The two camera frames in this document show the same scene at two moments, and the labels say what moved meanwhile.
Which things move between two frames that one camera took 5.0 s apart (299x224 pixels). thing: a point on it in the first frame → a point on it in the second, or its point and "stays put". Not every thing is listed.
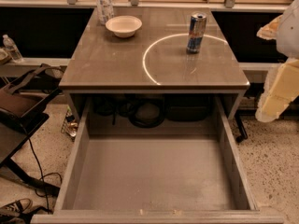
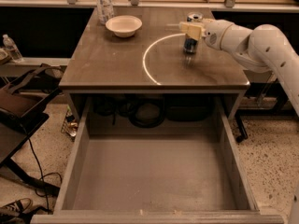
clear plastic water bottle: x=104 y=3 stays put
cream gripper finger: x=281 y=91 → x=217 y=33
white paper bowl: x=123 y=26 stays put
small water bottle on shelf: x=11 y=49 stays put
